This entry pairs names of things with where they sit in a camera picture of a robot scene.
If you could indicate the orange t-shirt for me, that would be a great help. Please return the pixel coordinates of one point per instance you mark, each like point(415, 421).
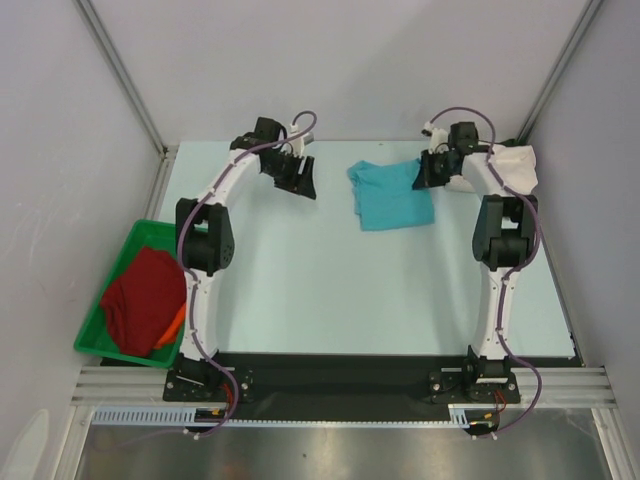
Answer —
point(171, 333)

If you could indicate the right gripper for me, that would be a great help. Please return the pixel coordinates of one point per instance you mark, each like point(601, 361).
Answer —
point(430, 170)

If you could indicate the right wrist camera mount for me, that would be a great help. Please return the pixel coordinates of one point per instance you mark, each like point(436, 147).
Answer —
point(438, 138)

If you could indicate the white cable duct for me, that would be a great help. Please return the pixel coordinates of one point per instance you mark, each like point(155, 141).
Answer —
point(202, 417)

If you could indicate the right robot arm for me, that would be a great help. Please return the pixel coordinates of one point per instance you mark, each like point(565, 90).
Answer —
point(505, 240)

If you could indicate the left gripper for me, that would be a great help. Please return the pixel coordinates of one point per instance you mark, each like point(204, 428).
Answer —
point(305, 186)

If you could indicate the aluminium frame rail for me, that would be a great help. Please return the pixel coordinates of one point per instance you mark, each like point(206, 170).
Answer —
point(141, 386)

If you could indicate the light blue t-shirt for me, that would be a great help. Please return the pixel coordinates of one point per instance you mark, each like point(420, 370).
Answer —
point(384, 198)

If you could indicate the white folded t-shirt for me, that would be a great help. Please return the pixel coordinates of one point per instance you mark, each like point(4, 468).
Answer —
point(507, 169)

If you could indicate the dark red t-shirt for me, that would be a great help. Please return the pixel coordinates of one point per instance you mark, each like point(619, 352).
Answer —
point(140, 303)

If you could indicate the green plastic bin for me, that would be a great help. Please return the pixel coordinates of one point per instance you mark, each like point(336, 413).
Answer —
point(93, 338)

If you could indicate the dark green folded t-shirt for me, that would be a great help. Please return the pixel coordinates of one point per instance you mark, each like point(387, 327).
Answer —
point(512, 142)

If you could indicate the aluminium frame post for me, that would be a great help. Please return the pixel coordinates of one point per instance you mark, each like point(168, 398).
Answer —
point(572, 44)
point(108, 49)

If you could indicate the right aluminium frame post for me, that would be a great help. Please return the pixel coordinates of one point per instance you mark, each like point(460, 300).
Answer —
point(572, 44)

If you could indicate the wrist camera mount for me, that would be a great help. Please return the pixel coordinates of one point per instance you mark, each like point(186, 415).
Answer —
point(438, 138)
point(298, 139)

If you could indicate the left aluminium frame post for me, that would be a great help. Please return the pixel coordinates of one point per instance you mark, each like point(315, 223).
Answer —
point(108, 49)

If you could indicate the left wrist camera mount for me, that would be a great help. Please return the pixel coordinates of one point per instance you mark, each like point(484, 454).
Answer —
point(298, 139)

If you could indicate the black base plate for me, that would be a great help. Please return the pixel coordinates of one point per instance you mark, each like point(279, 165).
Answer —
point(341, 388)

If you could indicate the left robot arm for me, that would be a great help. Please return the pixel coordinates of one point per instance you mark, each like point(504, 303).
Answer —
point(205, 244)

